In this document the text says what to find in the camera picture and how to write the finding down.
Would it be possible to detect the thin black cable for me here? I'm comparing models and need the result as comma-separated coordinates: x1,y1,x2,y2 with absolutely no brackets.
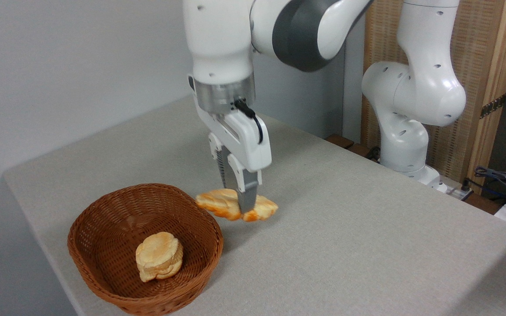
462,177,506,205

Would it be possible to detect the grey cable with plug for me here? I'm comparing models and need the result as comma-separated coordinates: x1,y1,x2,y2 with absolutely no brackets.
474,166,506,186

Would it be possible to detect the leaf-shaped bread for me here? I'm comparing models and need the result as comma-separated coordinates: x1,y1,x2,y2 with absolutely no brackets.
195,188,279,223

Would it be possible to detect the round bread roll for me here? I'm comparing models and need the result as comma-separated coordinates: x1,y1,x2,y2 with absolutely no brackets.
135,232,184,283

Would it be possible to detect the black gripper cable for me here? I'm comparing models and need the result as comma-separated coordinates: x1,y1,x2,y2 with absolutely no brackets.
234,100,264,145

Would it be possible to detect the woven screen with wooden frame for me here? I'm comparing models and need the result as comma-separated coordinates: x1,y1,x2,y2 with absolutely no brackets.
362,0,506,196

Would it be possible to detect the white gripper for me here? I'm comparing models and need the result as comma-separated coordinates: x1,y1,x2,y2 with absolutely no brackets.
188,75,273,215

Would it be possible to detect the brown wicker basket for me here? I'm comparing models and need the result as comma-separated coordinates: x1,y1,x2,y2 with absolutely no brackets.
67,183,224,316

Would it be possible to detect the metal hinge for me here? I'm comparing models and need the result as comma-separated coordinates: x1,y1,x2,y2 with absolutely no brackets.
480,93,506,120

